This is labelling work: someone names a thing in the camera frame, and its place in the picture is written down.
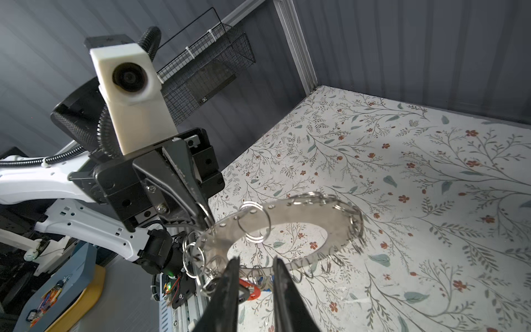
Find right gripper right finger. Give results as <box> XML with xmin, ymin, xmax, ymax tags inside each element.
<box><xmin>272</xmin><ymin>257</ymin><xmax>319</xmax><ymax>332</ymax></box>

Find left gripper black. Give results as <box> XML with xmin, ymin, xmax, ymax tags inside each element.
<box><xmin>68</xmin><ymin>128</ymin><xmax>225</xmax><ymax>231</ymax></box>

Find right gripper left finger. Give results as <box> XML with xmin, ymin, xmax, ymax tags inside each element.
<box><xmin>193</xmin><ymin>257</ymin><xmax>240</xmax><ymax>332</ymax></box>

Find red tag key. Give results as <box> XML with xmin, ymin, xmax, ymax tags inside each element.
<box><xmin>239</xmin><ymin>279</ymin><xmax>261</xmax><ymax>303</ymax></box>

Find grey beaded keyring coil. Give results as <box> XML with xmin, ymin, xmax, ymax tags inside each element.
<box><xmin>185</xmin><ymin>192</ymin><xmax>365</xmax><ymax>296</ymax></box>

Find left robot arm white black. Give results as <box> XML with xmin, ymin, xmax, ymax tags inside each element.
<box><xmin>1</xmin><ymin>26</ymin><xmax>225</xmax><ymax>276</ymax></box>

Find grey tray with parts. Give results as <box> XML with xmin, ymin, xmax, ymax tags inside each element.
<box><xmin>14</xmin><ymin>243</ymin><xmax>105</xmax><ymax>331</ymax></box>

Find floral table mat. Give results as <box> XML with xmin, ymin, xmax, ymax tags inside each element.
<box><xmin>210</xmin><ymin>87</ymin><xmax>530</xmax><ymax>331</ymax></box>

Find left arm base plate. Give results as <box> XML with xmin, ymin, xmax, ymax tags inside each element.
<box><xmin>160</xmin><ymin>273</ymin><xmax>196</xmax><ymax>309</ymax></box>

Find black wire side basket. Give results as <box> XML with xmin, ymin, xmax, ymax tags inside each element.
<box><xmin>157</xmin><ymin>7</ymin><xmax>256</xmax><ymax>126</ymax></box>

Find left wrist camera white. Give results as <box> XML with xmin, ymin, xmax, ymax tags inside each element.
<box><xmin>84</xmin><ymin>35</ymin><xmax>178</xmax><ymax>155</ymax></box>

